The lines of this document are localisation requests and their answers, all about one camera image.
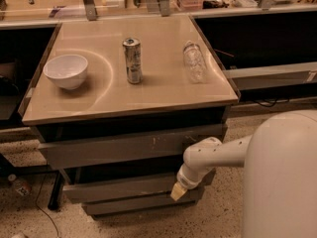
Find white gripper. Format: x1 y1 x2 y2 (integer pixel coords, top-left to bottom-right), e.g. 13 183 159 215
170 164 211 201

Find grey drawer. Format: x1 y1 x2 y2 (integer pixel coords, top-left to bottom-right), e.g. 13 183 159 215
39 124 227 170
62 169 217 204
81 187 204 215

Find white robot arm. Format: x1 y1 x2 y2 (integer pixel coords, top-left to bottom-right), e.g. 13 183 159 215
171 110 317 238

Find grey top drawer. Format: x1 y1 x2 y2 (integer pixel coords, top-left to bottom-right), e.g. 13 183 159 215
39 124 227 170

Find grey bottom drawer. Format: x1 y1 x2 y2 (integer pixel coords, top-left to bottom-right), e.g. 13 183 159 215
81 187 204 215

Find grey drawer cabinet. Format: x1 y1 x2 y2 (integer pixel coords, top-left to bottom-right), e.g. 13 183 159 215
18 14 241 216

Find black table leg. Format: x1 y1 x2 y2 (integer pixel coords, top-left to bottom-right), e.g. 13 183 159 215
48 174 64 211

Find clear plastic bottle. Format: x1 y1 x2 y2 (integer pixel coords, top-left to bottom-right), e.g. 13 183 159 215
183 41 206 83

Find silver beverage can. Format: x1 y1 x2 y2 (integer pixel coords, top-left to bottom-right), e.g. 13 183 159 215
123 38 143 84

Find small bottle on floor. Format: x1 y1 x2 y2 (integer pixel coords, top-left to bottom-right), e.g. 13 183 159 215
8 175 32 196

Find white ceramic bowl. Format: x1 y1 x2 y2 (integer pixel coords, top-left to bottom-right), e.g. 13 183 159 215
43 55 88 90

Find black floor cable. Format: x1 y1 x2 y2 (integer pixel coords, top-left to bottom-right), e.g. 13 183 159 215
34 174 61 238

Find grey metal side rail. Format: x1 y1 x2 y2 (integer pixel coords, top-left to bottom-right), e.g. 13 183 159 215
224 61 317 90

